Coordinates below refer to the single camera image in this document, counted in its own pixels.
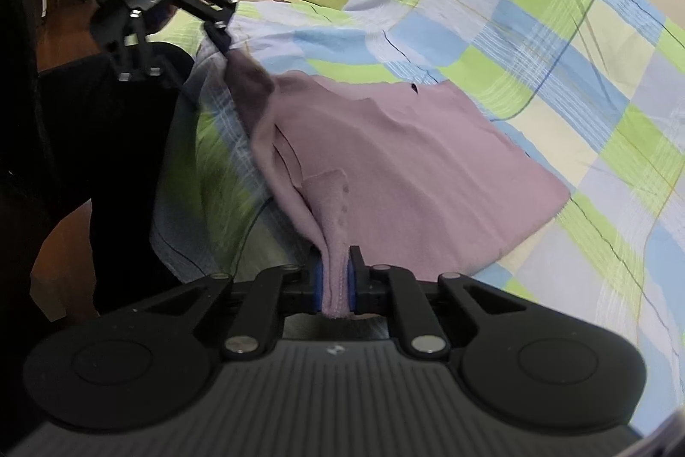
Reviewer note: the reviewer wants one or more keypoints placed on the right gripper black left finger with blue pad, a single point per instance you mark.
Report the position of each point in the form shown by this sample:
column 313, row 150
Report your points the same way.
column 239, row 321

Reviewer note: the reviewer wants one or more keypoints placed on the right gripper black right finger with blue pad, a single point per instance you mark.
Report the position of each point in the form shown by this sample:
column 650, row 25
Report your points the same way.
column 427, row 320

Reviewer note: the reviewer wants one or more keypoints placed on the lilac purple garment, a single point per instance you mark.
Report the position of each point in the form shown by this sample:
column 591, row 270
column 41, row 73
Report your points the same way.
column 412, row 175

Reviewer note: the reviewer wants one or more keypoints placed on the checkered blue green bedsheet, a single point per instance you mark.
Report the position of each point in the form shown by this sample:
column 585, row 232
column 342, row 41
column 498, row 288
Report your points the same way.
column 594, row 91

